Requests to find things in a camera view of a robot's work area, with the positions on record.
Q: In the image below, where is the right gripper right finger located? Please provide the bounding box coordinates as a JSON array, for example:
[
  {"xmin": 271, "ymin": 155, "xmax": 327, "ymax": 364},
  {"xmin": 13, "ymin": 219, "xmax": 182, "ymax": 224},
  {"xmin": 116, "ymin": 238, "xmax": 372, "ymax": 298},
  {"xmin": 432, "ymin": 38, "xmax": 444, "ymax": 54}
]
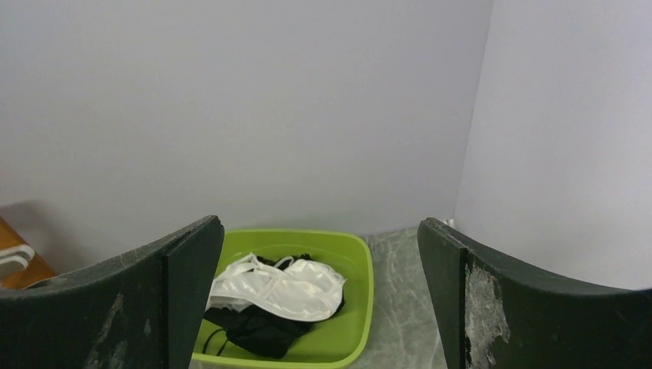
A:
[{"xmin": 417, "ymin": 218, "xmax": 651, "ymax": 368}]

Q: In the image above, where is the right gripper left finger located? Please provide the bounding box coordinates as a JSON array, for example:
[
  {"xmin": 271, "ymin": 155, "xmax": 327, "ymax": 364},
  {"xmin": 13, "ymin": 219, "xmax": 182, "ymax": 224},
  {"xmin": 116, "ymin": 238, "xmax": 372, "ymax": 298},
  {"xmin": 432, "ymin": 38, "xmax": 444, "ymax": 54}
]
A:
[{"xmin": 1, "ymin": 215, "xmax": 225, "ymax": 368}]

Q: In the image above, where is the white bra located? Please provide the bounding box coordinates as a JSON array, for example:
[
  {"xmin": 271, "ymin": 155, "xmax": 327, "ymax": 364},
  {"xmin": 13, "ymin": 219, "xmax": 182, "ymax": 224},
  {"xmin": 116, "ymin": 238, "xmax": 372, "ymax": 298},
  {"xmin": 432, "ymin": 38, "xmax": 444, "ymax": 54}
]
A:
[{"xmin": 206, "ymin": 254, "xmax": 346, "ymax": 322}]

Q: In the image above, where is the orange wooden rack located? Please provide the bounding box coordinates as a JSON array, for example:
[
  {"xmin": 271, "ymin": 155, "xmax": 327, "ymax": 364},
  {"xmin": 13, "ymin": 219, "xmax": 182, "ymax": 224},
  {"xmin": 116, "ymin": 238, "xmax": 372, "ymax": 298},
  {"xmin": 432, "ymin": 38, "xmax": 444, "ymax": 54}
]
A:
[{"xmin": 1, "ymin": 218, "xmax": 57, "ymax": 289}]

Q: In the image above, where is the white grey small case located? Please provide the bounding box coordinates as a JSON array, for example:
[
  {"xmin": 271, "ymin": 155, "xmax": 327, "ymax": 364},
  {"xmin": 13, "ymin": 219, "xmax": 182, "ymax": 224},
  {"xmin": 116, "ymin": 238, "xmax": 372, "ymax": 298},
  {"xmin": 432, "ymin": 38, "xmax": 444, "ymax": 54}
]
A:
[{"xmin": 1, "ymin": 244, "xmax": 36, "ymax": 279}]

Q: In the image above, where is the green plastic basin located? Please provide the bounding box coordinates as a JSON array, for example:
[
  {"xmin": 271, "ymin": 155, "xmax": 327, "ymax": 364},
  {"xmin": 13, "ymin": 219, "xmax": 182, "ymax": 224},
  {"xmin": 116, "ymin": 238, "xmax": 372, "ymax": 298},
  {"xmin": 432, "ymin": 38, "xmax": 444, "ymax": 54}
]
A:
[{"xmin": 190, "ymin": 228, "xmax": 374, "ymax": 368}]

